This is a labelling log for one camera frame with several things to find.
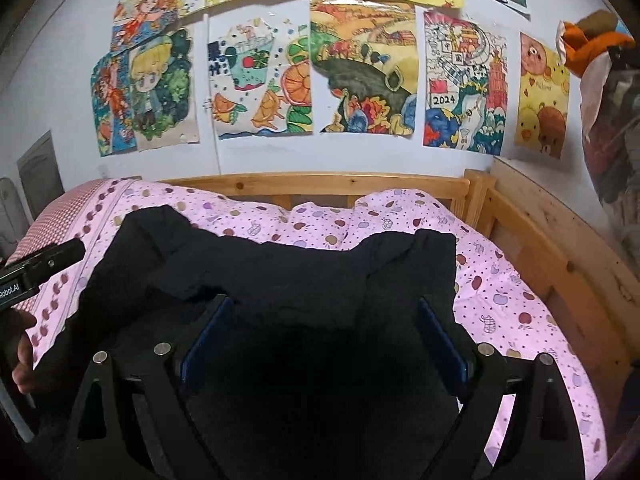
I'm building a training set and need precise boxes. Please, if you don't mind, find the red checked bedding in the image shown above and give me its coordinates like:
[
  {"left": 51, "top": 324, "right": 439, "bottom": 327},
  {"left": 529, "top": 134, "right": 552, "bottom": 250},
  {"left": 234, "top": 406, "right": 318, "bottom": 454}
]
[{"left": 19, "top": 177, "right": 142, "bottom": 257}]

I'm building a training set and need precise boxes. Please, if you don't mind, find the city and dragon drawing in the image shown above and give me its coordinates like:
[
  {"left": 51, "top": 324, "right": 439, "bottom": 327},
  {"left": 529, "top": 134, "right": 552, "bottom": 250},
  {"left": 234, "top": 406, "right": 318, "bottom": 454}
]
[{"left": 422, "top": 10, "right": 509, "bottom": 156}]

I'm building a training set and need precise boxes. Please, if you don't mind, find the blond child drawing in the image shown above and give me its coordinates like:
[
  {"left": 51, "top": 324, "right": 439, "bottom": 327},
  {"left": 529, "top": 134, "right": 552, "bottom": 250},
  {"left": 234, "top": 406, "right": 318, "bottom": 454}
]
[{"left": 122, "top": 27, "right": 201, "bottom": 154}]

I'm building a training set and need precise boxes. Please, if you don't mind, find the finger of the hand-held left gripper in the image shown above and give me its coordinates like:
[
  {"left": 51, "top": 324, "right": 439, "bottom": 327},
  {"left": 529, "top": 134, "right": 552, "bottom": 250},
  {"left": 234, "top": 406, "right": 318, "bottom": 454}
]
[{"left": 0, "top": 237, "right": 86, "bottom": 283}]

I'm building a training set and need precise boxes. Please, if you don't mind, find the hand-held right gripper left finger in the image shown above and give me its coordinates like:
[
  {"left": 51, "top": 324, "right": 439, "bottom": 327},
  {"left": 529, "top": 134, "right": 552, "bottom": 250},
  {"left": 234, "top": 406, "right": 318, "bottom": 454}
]
[{"left": 62, "top": 295, "right": 236, "bottom": 480}]

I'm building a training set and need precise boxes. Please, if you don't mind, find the clear plastic bag of bedding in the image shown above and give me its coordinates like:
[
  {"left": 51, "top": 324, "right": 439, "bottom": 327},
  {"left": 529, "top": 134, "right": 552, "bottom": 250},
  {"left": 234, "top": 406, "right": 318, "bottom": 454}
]
[{"left": 580, "top": 47, "right": 640, "bottom": 261}]

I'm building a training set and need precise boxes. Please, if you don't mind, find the yellow bear drawing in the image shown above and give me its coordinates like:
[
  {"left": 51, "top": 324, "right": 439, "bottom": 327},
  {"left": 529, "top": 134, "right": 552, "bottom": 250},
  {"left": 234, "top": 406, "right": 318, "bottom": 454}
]
[{"left": 515, "top": 32, "right": 571, "bottom": 161}]

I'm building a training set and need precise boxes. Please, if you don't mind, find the fruit juice drawing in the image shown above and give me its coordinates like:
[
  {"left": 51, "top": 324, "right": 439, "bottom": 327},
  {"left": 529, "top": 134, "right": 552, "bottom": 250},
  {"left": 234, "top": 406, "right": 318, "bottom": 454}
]
[{"left": 207, "top": 16, "right": 314, "bottom": 142}]

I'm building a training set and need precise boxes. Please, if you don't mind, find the person's left hand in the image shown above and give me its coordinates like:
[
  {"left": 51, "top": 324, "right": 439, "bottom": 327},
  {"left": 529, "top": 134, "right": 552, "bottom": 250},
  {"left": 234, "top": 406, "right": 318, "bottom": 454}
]
[{"left": 0, "top": 309, "right": 40, "bottom": 393}]

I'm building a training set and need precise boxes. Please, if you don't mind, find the black padded jacket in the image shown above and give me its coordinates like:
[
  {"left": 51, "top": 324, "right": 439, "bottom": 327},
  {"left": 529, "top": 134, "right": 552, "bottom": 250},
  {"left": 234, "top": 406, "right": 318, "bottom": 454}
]
[{"left": 32, "top": 205, "right": 501, "bottom": 480}]

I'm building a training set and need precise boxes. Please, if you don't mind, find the pink fruit print bed sheet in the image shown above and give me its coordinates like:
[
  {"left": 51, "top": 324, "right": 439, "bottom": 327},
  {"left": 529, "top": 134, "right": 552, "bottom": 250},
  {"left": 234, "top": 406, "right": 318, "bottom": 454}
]
[{"left": 25, "top": 179, "right": 608, "bottom": 480}]

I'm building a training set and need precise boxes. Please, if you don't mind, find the swimming girl drawing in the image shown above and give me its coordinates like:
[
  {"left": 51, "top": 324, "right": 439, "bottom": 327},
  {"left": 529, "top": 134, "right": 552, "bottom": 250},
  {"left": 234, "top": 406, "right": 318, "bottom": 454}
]
[{"left": 90, "top": 52, "right": 139, "bottom": 157}]

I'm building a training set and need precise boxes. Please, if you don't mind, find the farm landscape drawing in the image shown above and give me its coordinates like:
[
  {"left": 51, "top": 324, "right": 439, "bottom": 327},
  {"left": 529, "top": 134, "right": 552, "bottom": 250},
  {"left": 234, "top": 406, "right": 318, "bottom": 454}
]
[{"left": 308, "top": 0, "right": 419, "bottom": 137}]

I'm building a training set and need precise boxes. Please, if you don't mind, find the orange cloth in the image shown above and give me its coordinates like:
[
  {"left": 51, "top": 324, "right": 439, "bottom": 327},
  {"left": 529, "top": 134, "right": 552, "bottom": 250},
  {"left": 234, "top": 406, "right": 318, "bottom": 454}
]
[{"left": 556, "top": 9, "right": 636, "bottom": 79}]

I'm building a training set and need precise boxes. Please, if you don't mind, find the orange-haired girl drawing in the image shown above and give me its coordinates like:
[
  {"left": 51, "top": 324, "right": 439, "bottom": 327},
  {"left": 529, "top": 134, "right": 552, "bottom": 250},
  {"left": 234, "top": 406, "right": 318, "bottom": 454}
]
[{"left": 110, "top": 0, "right": 184, "bottom": 54}]

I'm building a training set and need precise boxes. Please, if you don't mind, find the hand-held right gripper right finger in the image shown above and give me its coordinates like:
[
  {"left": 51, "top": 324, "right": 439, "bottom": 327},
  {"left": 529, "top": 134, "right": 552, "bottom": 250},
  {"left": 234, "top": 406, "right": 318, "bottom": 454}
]
[{"left": 419, "top": 297, "right": 586, "bottom": 480}]

